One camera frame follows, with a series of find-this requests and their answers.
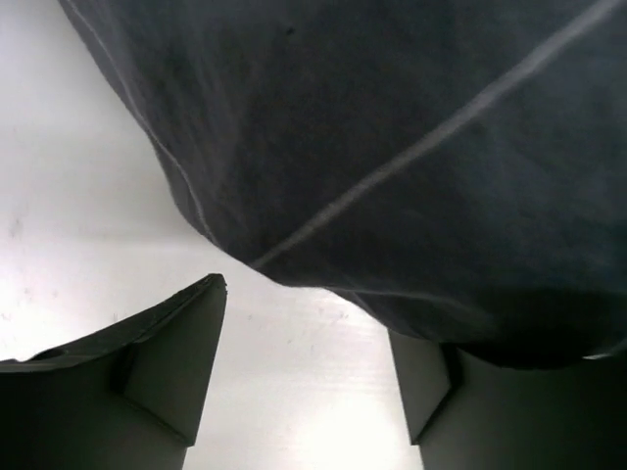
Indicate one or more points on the dark grey checked pillowcase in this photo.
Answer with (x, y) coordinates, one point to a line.
(455, 168)

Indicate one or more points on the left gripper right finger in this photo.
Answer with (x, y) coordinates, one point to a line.
(466, 414)

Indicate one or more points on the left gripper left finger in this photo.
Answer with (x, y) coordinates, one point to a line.
(127, 397)

